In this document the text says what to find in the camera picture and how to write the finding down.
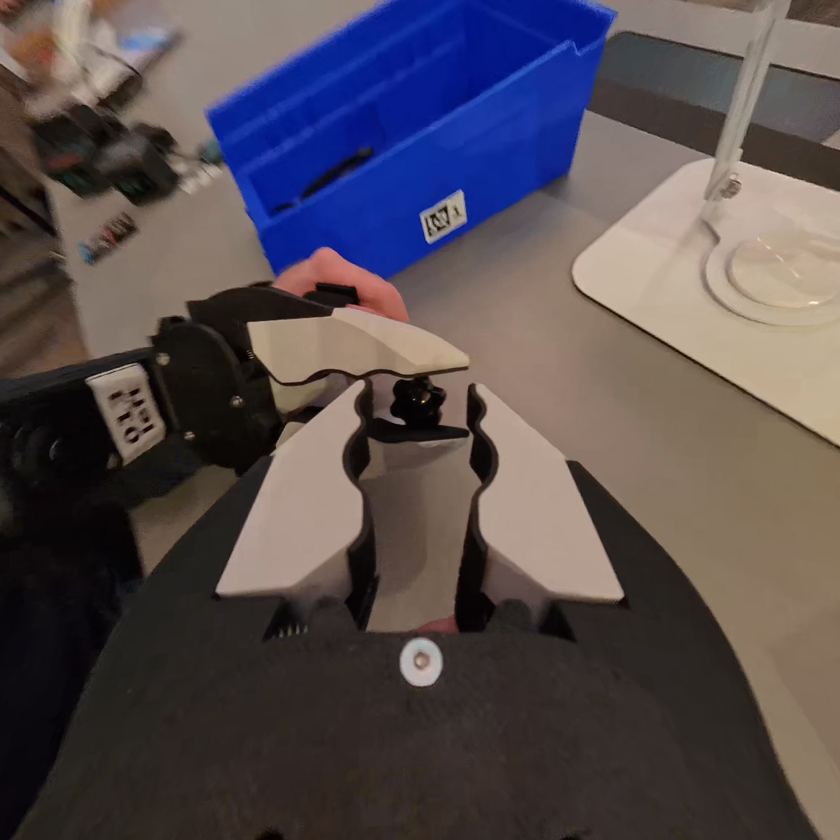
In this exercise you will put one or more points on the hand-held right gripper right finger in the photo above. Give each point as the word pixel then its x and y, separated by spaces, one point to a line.
pixel 551 525

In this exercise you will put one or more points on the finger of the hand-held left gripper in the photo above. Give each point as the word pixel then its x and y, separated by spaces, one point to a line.
pixel 383 457
pixel 355 348

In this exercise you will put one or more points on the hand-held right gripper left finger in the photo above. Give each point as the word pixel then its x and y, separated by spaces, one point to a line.
pixel 289 525

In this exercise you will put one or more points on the black knob screw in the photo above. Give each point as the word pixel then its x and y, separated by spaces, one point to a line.
pixel 418 400

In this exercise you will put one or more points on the person's left forearm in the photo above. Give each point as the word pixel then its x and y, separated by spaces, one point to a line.
pixel 53 538

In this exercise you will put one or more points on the person's left hand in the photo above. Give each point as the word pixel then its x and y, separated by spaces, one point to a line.
pixel 341 278

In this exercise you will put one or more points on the black electronic device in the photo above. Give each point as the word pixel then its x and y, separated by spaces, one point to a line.
pixel 112 158

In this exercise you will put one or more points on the white stand base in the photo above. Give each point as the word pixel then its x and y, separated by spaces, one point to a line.
pixel 656 276

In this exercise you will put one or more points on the large blue bin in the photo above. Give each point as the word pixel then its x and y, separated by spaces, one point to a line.
pixel 499 118

